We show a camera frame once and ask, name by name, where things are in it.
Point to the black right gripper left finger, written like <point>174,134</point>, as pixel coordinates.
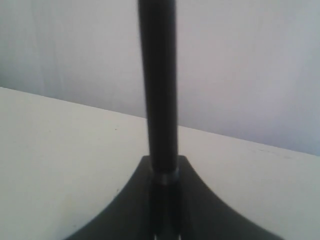
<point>127,217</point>

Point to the black paintbrush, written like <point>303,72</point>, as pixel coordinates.
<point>157,26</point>

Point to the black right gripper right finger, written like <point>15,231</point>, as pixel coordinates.
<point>205,216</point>

